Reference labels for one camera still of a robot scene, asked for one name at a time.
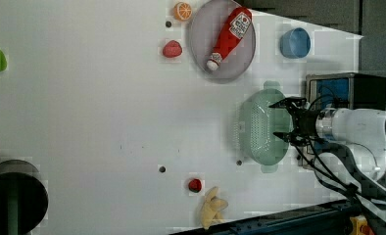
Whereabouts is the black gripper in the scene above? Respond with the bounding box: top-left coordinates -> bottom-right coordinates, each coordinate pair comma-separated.
269,97 -> 319,146

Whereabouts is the green plastic strainer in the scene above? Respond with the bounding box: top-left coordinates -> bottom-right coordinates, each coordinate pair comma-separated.
238,81 -> 292,173

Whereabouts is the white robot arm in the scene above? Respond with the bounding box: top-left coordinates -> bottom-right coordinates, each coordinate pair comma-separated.
271,97 -> 386,180

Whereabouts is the silver toaster oven blue door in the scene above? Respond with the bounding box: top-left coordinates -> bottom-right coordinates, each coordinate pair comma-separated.
306,73 -> 386,154

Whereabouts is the blue plastic cup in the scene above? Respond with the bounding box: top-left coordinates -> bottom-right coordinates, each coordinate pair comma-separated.
279,27 -> 311,59

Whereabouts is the red plush ketchup bottle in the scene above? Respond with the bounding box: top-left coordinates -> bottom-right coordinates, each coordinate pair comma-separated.
207,7 -> 252,71

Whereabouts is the yellow plush banana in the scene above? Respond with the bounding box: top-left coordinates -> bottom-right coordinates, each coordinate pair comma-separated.
200,186 -> 228,230

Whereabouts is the small red round toy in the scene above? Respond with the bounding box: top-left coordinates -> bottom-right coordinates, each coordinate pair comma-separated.
188,178 -> 202,193

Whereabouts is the grey round plate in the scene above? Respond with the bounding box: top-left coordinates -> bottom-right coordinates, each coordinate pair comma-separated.
188,0 -> 256,83

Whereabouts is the red strawberry toy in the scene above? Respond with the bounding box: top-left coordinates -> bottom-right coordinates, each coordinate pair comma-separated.
162,40 -> 182,58

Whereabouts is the orange slice toy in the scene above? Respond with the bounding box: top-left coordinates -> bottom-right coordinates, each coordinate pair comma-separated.
173,2 -> 192,22

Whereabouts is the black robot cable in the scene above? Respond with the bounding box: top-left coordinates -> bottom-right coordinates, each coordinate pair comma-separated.
292,94 -> 386,213

